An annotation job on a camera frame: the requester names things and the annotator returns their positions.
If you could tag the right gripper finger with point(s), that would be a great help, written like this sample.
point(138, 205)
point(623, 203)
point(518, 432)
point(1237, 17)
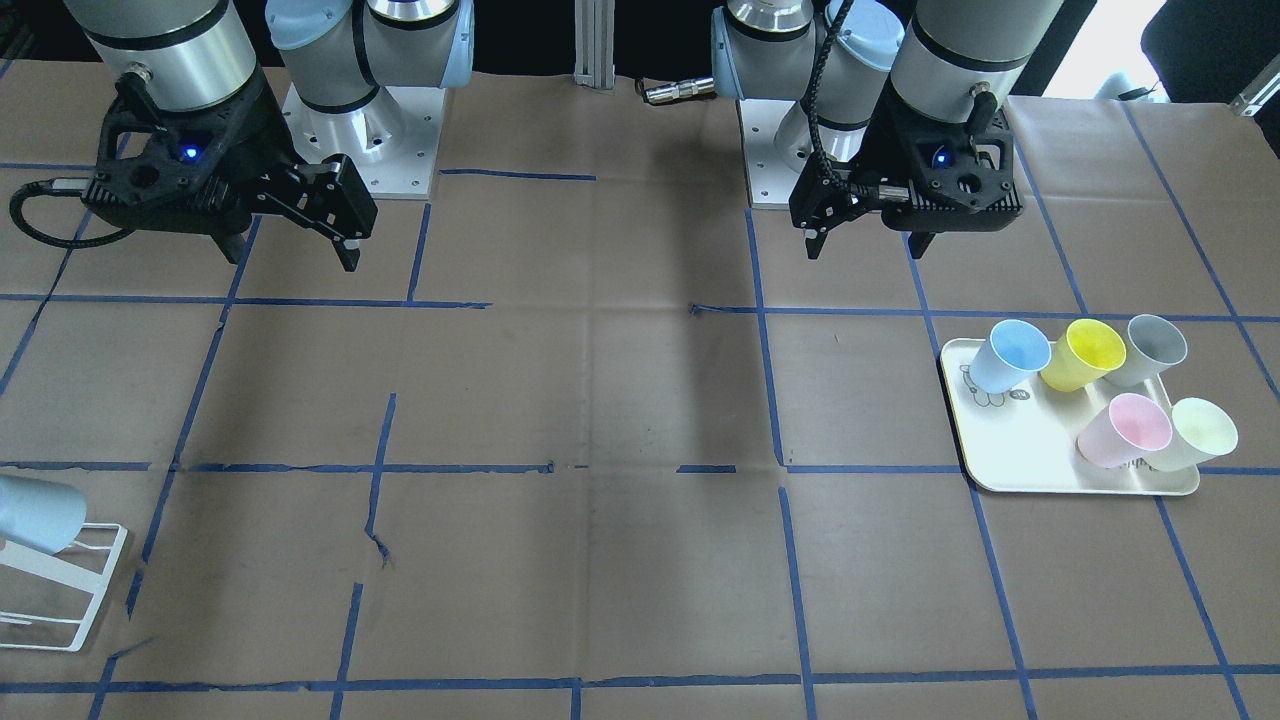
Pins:
point(233, 246)
point(329, 198)

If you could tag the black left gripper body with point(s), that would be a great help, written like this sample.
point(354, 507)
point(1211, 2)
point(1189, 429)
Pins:
point(880, 150)

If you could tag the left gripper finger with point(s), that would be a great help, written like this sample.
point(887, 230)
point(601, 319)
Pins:
point(919, 243)
point(823, 197)

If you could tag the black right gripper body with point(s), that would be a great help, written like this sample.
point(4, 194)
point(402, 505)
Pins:
point(258, 137)

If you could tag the pale blue cup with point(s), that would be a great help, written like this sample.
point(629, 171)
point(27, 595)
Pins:
point(44, 515)

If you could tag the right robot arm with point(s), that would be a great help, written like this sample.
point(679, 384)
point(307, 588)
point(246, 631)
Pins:
point(192, 54)

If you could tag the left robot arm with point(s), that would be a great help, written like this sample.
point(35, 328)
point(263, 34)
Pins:
point(837, 60)

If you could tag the blue cup on tray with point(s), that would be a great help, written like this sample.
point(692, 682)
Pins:
point(1013, 352)

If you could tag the yellow cup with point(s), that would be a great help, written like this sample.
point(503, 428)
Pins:
point(1087, 351)

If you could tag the grey cup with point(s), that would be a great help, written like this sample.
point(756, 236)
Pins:
point(1153, 344)

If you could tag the pink cup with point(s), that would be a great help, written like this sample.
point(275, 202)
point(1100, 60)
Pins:
point(1130, 426)

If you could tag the pale green cup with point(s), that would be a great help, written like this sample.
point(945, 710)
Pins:
point(1201, 430)

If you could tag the cream plastic tray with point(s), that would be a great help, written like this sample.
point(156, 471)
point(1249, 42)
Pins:
point(1025, 440)

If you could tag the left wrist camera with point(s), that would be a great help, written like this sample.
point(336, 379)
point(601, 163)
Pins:
point(926, 215)

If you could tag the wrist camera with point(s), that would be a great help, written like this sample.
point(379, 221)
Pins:
point(213, 207)
point(926, 215)

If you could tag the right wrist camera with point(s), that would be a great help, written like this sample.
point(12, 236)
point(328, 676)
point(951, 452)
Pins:
point(213, 207)

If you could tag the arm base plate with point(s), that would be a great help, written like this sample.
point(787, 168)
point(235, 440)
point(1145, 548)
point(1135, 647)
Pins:
point(392, 140)
point(775, 146)

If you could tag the aluminium frame post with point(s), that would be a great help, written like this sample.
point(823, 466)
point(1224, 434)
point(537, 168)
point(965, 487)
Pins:
point(594, 44)

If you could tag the white wire cup rack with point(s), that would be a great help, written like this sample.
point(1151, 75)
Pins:
point(52, 600)

